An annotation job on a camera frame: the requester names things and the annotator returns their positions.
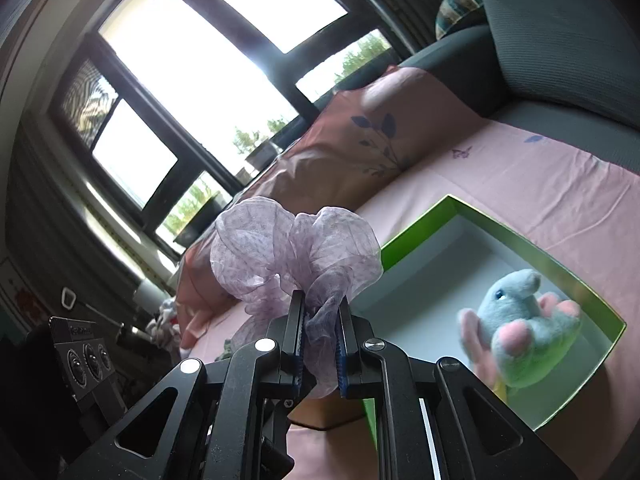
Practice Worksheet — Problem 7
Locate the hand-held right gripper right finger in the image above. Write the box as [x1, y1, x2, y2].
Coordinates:
[336, 296, 576, 480]

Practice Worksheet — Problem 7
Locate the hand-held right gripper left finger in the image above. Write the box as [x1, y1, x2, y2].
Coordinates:
[65, 290, 306, 480]

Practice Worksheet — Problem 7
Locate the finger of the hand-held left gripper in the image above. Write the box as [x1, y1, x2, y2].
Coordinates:
[259, 394, 297, 480]

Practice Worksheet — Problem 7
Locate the purple mesh bath pouf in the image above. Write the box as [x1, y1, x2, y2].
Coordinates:
[210, 197, 385, 398]

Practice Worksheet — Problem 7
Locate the green cardboard box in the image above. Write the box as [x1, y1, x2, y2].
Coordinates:
[350, 194, 627, 448]

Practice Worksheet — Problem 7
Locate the blue elephant plush toy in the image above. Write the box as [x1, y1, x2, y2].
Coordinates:
[457, 269, 583, 390]

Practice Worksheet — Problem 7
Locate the pile of clothes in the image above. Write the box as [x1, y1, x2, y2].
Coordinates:
[145, 297, 183, 348]

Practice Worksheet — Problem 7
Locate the white cylinder container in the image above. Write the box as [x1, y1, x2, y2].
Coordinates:
[132, 280, 173, 311]

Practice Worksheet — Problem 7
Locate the long plant pot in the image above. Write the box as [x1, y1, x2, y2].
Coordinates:
[175, 197, 226, 246]

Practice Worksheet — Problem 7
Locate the stick vacuum cleaner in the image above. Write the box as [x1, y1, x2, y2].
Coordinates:
[60, 287, 151, 348]

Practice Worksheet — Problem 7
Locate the pink leaf print pillow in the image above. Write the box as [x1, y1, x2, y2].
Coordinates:
[175, 65, 481, 356]

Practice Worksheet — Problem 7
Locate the small plant pot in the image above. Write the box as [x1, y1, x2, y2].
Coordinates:
[245, 140, 281, 171]

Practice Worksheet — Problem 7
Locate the black speaker print box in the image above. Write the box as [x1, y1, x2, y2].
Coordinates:
[47, 316, 121, 411]

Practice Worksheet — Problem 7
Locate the pink floral bedsheet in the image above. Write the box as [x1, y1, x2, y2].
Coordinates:
[190, 120, 640, 480]

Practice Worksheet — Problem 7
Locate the grey cabinet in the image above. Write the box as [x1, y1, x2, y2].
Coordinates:
[0, 255, 51, 341]

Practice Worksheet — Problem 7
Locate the black framed window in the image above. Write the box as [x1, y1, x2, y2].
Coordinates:
[50, 0, 416, 261]

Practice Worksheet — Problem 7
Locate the patterned cushion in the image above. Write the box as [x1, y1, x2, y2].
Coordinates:
[435, 0, 488, 41]

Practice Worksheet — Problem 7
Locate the grey sofa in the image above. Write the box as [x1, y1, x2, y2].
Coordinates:
[400, 0, 640, 171]

